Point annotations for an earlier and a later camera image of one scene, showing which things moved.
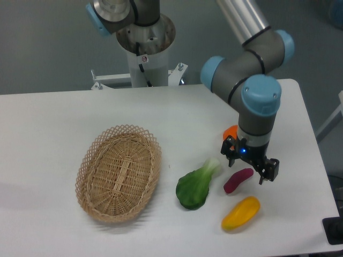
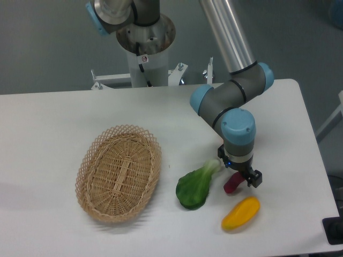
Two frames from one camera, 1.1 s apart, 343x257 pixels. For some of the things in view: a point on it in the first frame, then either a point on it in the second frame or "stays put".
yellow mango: [241, 213] stays put
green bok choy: [192, 189] stays put
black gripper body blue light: [256, 155] → [244, 168]
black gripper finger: [267, 169] → [255, 179]
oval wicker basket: [117, 173] stays put
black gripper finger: [228, 149] → [221, 153]
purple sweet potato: [236, 178] stays put
